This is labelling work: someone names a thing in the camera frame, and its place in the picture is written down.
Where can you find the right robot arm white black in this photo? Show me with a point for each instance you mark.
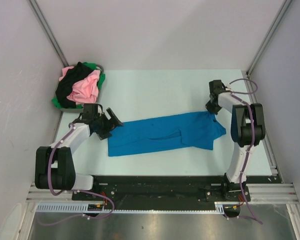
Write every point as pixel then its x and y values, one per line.
pixel 247 130

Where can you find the blue t shirt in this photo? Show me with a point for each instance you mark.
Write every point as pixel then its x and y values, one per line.
pixel 193 129

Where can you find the grey laundry basket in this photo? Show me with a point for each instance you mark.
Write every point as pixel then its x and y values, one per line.
pixel 72 110

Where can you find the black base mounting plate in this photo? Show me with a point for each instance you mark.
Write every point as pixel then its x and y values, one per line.
pixel 167 192

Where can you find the pink t shirt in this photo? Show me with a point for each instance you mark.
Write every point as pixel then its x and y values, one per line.
pixel 85 91

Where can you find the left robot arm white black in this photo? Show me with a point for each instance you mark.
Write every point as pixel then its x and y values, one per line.
pixel 54 164

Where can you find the white slotted cable duct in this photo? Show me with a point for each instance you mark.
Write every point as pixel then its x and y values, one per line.
pixel 94 208

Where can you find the black t shirt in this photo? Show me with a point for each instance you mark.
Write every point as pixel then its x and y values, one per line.
pixel 65 86

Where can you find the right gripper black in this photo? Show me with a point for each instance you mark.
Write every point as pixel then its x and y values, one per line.
pixel 209 107

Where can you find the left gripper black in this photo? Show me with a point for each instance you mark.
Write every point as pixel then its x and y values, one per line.
pixel 105 133

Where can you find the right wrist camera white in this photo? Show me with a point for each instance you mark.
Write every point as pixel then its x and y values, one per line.
pixel 228 89

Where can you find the green t shirt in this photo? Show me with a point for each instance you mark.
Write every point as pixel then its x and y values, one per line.
pixel 90 66

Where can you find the aluminium frame rail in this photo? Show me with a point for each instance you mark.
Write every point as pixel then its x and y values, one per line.
pixel 263 193

